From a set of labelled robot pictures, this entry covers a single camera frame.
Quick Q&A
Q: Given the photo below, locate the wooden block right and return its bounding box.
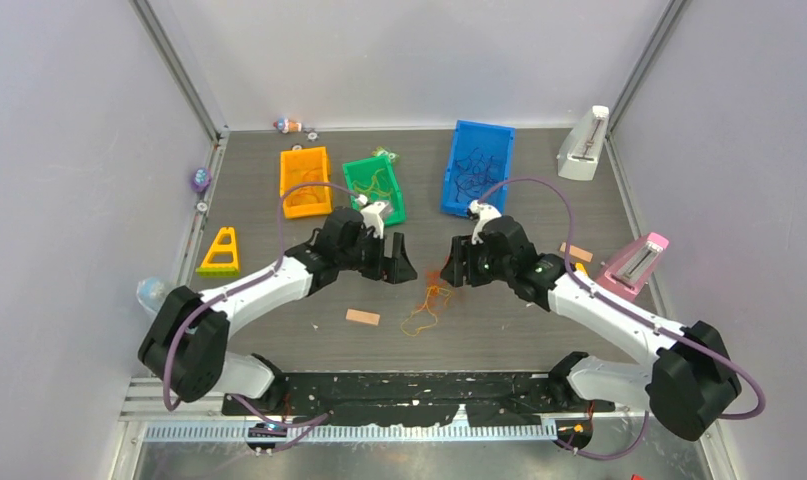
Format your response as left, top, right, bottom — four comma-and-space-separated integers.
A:
559, 242, 594, 263

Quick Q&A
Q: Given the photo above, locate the dark cable in blue bin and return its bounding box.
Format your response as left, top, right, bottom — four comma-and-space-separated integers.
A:
450, 146, 504, 208

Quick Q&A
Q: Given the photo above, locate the orange plastic bin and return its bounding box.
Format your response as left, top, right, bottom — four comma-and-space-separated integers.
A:
279, 147, 333, 219

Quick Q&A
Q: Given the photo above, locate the yellow triangle block left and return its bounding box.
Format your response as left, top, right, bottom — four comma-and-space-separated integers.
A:
195, 226, 241, 277

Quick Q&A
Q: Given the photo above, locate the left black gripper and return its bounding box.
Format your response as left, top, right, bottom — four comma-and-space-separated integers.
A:
338, 227, 416, 284

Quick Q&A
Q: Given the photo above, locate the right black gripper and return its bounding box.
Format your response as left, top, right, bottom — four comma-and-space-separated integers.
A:
442, 234, 514, 287

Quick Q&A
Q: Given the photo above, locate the small clown figurine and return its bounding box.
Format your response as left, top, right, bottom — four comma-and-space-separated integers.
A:
273, 118, 304, 134

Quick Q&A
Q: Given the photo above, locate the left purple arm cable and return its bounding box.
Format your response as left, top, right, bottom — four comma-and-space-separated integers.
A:
162, 182, 368, 455

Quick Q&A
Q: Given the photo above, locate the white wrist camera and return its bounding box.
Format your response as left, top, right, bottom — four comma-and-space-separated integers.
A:
356, 194, 394, 239
468, 200, 502, 244

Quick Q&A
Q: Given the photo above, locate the blue plastic bin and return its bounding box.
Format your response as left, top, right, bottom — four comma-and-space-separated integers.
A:
439, 120, 516, 217

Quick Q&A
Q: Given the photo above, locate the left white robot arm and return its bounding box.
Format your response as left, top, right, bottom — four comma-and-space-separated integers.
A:
137, 201, 417, 414

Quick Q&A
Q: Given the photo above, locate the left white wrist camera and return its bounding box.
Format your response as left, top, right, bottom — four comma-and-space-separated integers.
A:
356, 194, 394, 239

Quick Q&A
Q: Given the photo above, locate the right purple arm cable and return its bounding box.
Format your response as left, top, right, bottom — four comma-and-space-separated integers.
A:
475, 176, 767, 462

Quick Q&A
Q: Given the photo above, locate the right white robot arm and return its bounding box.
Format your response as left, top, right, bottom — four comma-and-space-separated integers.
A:
440, 216, 742, 441

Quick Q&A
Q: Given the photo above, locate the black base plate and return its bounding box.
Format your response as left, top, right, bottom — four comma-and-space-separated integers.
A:
214, 371, 615, 427

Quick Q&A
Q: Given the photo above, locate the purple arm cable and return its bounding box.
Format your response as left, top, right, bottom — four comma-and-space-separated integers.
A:
475, 176, 767, 462
162, 182, 368, 455

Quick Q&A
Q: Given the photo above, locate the pink metronome box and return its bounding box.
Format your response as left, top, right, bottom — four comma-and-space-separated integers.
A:
595, 232, 670, 302

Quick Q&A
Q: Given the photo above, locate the green plastic bin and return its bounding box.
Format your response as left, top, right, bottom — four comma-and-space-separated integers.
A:
342, 157, 408, 226

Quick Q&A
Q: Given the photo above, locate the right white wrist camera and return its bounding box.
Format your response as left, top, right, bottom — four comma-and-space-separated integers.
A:
468, 200, 502, 244

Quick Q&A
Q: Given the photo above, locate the clear plastic bottle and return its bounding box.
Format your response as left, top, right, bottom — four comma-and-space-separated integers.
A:
136, 277, 174, 319

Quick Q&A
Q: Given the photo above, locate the purple round toy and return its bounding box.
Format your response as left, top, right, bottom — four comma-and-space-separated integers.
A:
191, 167, 212, 193

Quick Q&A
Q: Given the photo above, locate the wooden block centre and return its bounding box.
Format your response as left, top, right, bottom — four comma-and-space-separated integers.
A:
345, 309, 381, 326

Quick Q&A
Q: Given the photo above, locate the wooden block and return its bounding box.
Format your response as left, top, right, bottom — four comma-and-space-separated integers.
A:
559, 242, 594, 263
345, 309, 381, 326

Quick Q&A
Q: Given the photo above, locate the white metronome box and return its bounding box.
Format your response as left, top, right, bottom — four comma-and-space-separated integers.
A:
557, 105, 610, 181

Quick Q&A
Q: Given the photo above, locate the green owl puzzle piece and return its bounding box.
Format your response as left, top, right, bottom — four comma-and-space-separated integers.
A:
372, 147, 400, 165

